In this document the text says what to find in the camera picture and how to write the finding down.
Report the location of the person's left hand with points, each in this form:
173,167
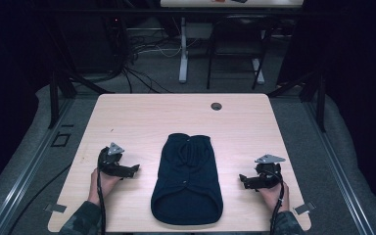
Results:
106,186

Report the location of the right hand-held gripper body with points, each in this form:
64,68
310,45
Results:
267,173

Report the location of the person's right hand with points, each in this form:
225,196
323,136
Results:
272,196

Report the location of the white desk with legs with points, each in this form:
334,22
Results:
184,49

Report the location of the black chair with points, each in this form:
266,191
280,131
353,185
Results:
238,42

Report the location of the dark navy garment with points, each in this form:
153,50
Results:
186,182

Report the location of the grey tape strip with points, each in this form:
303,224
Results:
304,208
55,208

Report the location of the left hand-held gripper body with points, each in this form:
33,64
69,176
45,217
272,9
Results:
110,164

